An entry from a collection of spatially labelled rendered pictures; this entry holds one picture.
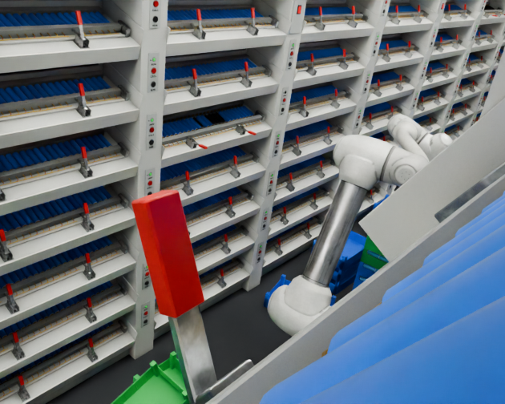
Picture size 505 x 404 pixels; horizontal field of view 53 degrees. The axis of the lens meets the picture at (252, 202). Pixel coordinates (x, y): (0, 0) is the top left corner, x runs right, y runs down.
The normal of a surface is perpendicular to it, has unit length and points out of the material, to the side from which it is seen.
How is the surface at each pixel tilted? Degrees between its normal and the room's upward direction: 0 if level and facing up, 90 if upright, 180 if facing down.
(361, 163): 68
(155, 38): 90
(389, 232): 90
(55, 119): 18
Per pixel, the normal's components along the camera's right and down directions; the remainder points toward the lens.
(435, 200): -0.66, 0.28
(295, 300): -0.43, -0.19
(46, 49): 0.35, -0.71
